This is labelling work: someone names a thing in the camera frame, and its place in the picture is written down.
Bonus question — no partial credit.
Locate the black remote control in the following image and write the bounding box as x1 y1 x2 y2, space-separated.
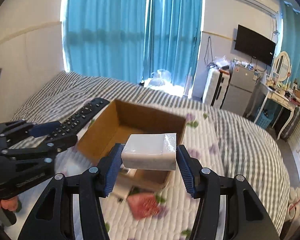
45 98 110 142

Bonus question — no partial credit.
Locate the brown cardboard box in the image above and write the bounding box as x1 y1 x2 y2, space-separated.
77 100 186 191

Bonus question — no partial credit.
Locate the red floral card case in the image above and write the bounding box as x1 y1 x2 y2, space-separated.
127 192 160 220

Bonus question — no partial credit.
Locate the white square power adapter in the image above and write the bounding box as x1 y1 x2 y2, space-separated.
121 133 177 171

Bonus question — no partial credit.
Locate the small white plug charger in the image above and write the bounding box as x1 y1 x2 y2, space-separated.
113 167 137 199

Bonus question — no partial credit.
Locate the person's hand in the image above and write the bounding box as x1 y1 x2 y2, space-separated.
0 196 18 211

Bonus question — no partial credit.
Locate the grey checked bed cover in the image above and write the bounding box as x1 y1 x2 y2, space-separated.
13 72 290 232

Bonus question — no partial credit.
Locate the blue laundry basket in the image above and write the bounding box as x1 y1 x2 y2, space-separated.
255 109 274 129

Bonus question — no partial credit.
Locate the white dressing table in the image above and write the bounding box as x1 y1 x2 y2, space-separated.
245 82 298 140

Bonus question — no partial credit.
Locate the clear water jug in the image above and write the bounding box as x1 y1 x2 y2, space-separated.
145 69 173 91

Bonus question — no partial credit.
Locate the silver mini fridge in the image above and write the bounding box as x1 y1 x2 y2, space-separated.
221 65 256 116

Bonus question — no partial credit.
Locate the white suitcase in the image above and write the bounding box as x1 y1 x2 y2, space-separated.
203 68 230 109

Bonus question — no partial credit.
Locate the teal window curtain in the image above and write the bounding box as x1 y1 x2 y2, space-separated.
61 0 203 86

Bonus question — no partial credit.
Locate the oval vanity mirror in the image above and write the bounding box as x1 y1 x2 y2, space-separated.
273 51 291 82

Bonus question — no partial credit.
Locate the clear plastic bag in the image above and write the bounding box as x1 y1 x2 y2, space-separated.
213 56 231 69

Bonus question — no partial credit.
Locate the teal right curtain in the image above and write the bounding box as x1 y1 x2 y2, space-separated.
280 0 300 89

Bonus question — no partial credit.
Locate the white bag red string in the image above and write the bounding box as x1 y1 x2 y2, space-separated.
285 179 300 221

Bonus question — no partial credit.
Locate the black wall television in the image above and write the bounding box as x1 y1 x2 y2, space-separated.
235 24 276 66

